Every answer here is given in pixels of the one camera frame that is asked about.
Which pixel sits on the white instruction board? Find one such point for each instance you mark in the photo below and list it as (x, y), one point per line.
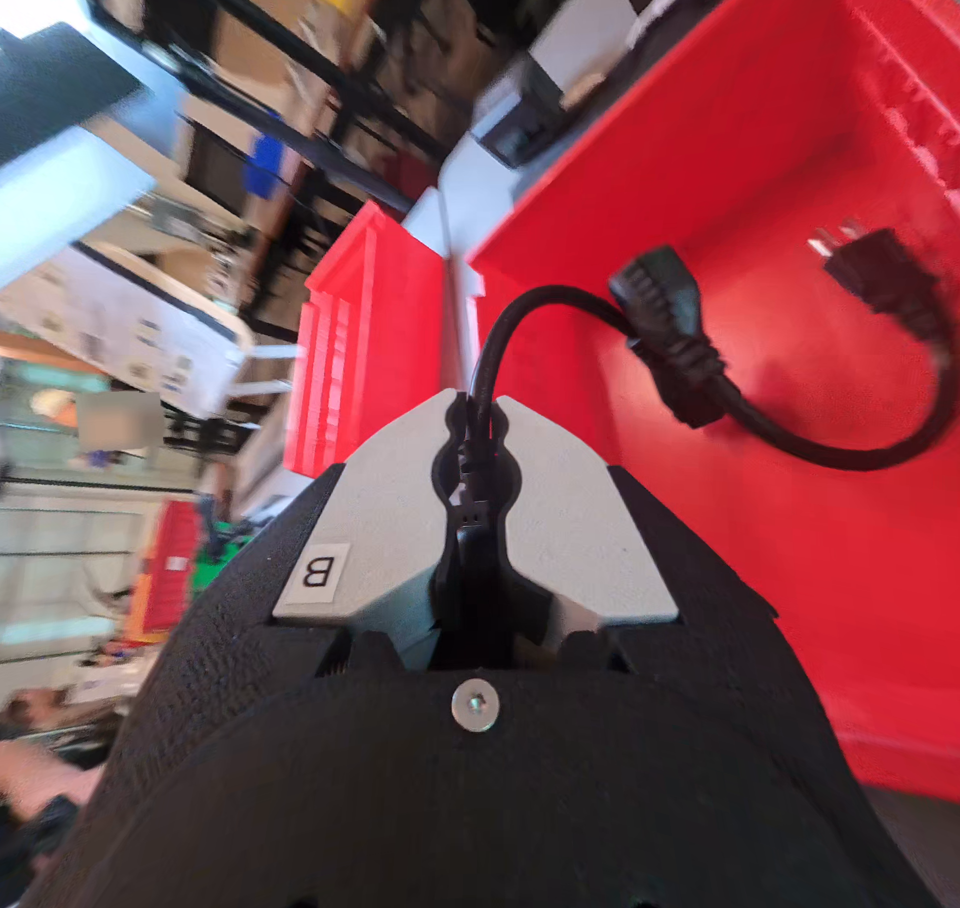
(150, 331)

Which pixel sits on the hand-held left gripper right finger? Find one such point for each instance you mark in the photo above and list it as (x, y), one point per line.
(592, 541)

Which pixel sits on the studio light panel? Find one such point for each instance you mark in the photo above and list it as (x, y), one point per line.
(60, 91)

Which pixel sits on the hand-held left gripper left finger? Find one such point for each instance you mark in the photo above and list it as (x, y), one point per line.
(360, 533)

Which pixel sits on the red plastic bin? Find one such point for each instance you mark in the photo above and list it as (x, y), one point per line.
(750, 173)

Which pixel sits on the nested red plastic bins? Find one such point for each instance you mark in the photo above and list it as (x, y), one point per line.
(390, 323)

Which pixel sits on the blue plastic bin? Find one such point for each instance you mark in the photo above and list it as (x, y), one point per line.
(266, 166)

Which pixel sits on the long low red bin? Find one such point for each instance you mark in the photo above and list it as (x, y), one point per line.
(172, 571)

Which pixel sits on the small green bin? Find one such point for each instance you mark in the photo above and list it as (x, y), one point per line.
(217, 556)

